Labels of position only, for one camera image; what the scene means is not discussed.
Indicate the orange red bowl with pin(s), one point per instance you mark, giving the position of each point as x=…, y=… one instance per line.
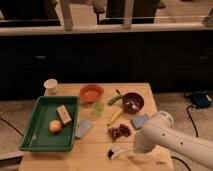
x=91, y=93

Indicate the grey cloth pad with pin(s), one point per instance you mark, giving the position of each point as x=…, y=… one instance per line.
x=83, y=127

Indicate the yellow apple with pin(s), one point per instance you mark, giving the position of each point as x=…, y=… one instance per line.
x=55, y=126

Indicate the green cucumber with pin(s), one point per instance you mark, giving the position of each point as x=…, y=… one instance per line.
x=114, y=99

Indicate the yellow banana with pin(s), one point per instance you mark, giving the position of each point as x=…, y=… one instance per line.
x=114, y=116

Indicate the wooden block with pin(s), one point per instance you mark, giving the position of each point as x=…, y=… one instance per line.
x=64, y=115

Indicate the green plastic tray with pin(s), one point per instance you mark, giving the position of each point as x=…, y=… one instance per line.
x=38, y=137

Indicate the blue sponge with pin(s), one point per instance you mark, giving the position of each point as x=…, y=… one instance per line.
x=138, y=121

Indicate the black power box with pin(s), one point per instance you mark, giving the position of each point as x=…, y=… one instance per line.
x=200, y=99

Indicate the dark brown bowl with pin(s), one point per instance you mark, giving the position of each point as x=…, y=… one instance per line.
x=132, y=102

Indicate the small green cup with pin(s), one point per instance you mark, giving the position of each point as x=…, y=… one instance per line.
x=97, y=108

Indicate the white paper cup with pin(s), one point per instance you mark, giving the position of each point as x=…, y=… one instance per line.
x=51, y=86

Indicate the white dish brush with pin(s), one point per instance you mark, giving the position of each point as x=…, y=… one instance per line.
x=115, y=152

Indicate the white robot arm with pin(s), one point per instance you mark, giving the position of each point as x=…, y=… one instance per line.
x=157, y=131

